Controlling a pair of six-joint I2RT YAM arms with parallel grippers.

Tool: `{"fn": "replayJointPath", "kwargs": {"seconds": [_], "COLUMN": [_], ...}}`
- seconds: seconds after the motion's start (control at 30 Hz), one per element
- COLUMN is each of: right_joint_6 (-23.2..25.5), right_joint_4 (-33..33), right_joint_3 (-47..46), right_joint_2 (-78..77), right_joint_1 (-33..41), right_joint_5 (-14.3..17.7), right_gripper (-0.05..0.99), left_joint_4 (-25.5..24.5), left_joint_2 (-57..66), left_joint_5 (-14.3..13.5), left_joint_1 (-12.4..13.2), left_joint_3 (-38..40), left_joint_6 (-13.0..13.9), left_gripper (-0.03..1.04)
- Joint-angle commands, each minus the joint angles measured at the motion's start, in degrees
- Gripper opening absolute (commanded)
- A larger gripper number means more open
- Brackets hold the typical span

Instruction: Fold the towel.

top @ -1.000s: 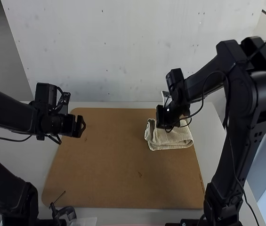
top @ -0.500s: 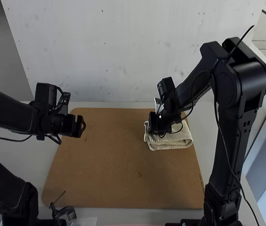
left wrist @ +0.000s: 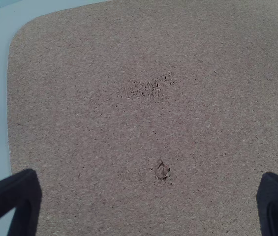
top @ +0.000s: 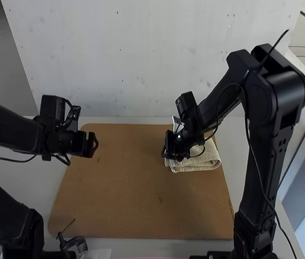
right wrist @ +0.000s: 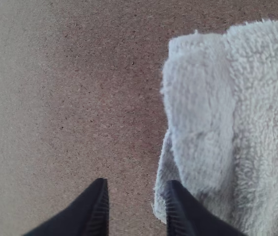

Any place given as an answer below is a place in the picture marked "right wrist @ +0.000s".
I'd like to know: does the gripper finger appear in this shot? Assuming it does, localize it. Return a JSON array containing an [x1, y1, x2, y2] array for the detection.
[[22, 177, 110, 236], [164, 179, 248, 236]]

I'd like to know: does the pale towel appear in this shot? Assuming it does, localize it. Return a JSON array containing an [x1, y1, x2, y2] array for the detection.
[[152, 20, 278, 236]]

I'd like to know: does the cork mat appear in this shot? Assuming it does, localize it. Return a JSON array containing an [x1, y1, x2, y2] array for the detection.
[[0, 0, 278, 236]]

